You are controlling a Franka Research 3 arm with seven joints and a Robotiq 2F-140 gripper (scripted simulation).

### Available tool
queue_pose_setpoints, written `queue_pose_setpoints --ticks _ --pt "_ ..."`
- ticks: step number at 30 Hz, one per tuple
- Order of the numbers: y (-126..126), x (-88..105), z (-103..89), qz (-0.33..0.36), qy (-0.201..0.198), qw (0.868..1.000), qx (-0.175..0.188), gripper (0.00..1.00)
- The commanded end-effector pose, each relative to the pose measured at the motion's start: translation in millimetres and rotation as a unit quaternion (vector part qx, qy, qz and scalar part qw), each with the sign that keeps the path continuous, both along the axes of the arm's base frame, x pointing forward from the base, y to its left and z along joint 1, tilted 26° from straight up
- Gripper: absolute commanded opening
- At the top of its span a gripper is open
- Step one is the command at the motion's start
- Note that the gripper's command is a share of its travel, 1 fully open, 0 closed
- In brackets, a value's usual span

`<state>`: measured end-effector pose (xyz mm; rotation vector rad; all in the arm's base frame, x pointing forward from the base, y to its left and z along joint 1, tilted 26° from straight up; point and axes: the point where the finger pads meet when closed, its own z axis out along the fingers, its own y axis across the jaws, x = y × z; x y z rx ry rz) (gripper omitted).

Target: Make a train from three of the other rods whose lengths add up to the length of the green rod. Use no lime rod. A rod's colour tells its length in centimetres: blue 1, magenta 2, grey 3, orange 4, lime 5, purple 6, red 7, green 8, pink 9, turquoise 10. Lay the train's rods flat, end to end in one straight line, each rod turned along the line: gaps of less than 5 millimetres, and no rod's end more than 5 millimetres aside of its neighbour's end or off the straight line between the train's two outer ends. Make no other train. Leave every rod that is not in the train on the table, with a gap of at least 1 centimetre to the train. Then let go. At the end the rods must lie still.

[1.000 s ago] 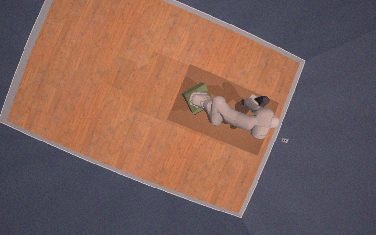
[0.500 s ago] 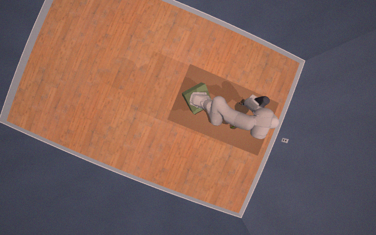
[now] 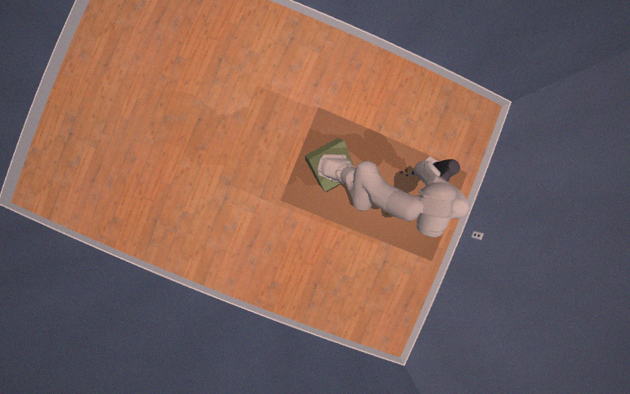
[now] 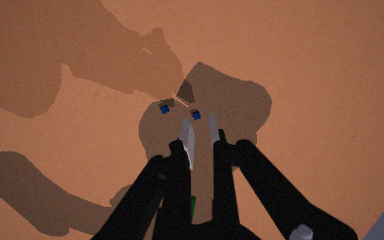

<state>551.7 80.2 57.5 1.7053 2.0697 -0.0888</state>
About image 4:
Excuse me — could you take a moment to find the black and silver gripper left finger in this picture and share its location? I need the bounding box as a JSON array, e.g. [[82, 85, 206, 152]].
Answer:
[[90, 118, 195, 240]]

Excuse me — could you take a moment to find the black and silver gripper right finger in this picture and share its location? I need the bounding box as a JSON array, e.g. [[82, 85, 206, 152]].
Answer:
[[208, 113, 358, 240]]

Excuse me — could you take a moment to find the small blue cube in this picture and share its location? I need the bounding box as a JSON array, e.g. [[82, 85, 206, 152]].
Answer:
[[192, 110, 201, 120], [160, 104, 170, 114]]

